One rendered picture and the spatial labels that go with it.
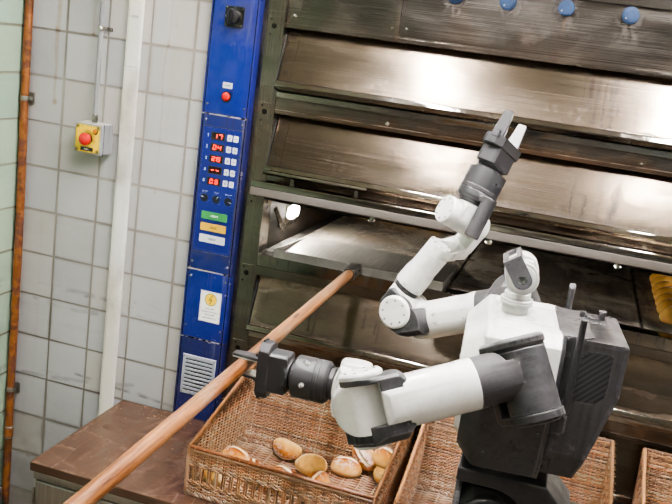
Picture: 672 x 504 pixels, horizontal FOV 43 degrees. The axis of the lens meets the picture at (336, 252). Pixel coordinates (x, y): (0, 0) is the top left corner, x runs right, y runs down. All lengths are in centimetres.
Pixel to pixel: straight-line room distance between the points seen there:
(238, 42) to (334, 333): 95
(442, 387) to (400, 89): 130
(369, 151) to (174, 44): 71
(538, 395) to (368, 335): 129
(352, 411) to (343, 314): 127
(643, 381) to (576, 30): 102
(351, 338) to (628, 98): 108
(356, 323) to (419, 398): 130
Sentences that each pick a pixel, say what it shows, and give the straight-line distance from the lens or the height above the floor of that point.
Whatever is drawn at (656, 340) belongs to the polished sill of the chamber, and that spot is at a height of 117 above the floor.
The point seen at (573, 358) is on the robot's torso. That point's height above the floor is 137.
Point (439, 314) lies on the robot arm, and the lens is 196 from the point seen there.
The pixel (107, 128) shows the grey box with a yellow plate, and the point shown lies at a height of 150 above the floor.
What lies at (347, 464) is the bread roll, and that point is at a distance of 269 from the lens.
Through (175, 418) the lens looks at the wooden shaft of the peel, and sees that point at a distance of 153.
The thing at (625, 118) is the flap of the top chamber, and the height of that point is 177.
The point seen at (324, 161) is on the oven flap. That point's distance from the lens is 264.
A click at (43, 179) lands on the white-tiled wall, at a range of 311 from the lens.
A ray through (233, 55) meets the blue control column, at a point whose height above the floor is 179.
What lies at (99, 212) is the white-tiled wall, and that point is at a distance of 301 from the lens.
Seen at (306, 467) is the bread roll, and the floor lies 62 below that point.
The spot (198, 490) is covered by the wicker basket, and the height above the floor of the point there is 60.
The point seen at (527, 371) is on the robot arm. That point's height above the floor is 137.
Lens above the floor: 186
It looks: 13 degrees down
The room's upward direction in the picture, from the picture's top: 8 degrees clockwise
